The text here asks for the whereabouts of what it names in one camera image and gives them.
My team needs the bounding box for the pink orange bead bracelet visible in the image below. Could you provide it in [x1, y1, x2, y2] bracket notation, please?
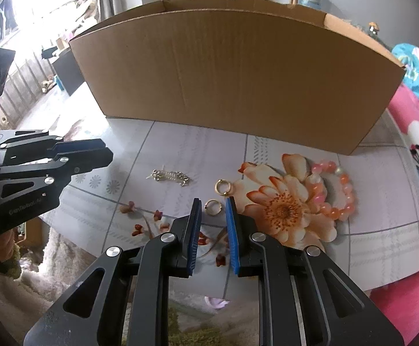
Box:
[309, 160, 358, 221]

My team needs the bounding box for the brown cardboard box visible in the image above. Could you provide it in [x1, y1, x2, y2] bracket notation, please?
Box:
[68, 0, 406, 156]

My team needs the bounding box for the dark hanging garment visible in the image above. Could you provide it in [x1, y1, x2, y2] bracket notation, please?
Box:
[0, 0, 17, 29]

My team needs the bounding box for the black low table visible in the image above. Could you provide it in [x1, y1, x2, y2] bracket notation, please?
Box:
[41, 46, 85, 96]

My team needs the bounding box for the pink printed blanket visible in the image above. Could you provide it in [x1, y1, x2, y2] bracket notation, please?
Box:
[370, 83, 419, 346]

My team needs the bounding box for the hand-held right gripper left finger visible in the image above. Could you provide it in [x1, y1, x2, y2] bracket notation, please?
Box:
[24, 198, 203, 346]

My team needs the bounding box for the wooden plank fence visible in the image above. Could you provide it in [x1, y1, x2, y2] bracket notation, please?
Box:
[0, 56, 57, 130]

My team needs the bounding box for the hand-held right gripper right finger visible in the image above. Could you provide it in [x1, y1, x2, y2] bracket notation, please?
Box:
[225, 196, 405, 346]

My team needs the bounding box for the floral plastic tablecloth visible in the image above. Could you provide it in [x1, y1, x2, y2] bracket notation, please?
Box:
[38, 117, 419, 292]

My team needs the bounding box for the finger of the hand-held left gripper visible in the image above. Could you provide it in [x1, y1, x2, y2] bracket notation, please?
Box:
[0, 129, 106, 163]
[0, 147, 114, 226]

